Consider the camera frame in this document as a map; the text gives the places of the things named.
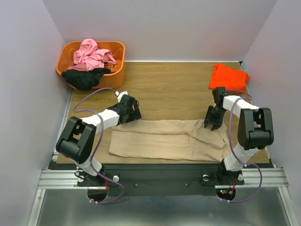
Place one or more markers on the black t shirt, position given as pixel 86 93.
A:
pixel 85 80

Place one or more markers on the aluminium rail frame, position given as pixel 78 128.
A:
pixel 261 205

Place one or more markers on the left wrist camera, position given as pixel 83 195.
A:
pixel 125 99

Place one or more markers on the silver round knob right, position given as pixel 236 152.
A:
pixel 205 178

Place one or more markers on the orange plastic basket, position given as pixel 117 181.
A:
pixel 115 79

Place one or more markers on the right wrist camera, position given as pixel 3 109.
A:
pixel 219 94

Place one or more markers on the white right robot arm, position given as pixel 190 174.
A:
pixel 255 132

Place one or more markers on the pink t shirt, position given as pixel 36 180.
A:
pixel 89 57

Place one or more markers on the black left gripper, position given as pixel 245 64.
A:
pixel 135 114

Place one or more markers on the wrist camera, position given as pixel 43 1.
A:
pixel 219 94
pixel 125 99

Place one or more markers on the beige t shirt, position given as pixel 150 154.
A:
pixel 187 140

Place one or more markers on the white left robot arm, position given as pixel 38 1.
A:
pixel 77 138

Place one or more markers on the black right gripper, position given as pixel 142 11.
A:
pixel 213 118

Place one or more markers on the folded orange t shirt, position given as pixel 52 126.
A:
pixel 223 76

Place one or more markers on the white round knob left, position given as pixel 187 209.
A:
pixel 115 179

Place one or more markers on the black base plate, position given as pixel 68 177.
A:
pixel 148 180

